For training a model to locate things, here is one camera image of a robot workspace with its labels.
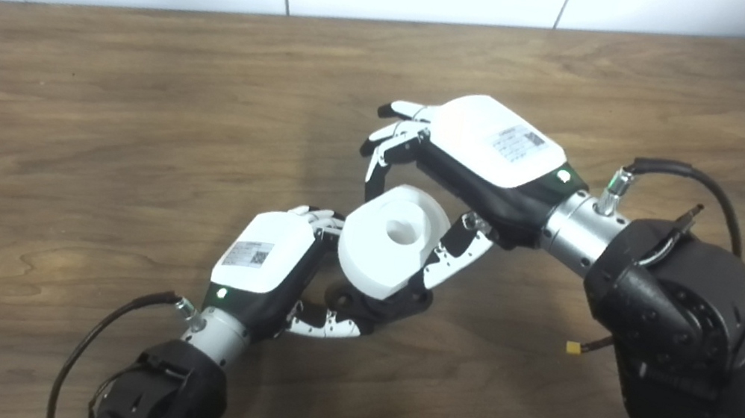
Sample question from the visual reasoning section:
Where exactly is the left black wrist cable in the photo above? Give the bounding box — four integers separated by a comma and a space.
46, 274, 199, 418

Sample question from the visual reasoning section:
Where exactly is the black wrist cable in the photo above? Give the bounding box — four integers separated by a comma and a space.
46, 274, 199, 418
591, 149, 745, 260

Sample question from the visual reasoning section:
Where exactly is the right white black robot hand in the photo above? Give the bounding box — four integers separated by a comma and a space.
340, 76, 601, 314

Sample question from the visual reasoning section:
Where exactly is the black flanged holder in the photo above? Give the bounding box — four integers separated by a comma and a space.
319, 263, 437, 341

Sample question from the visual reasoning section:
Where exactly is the thin wire with yellow plug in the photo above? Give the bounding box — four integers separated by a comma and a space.
564, 329, 617, 362

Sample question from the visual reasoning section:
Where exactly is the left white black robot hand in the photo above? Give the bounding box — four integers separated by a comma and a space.
198, 191, 387, 361

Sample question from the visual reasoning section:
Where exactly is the round white plastic piece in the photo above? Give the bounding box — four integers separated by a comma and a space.
331, 176, 455, 310

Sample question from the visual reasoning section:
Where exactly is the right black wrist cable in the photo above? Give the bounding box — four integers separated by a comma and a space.
591, 149, 745, 260

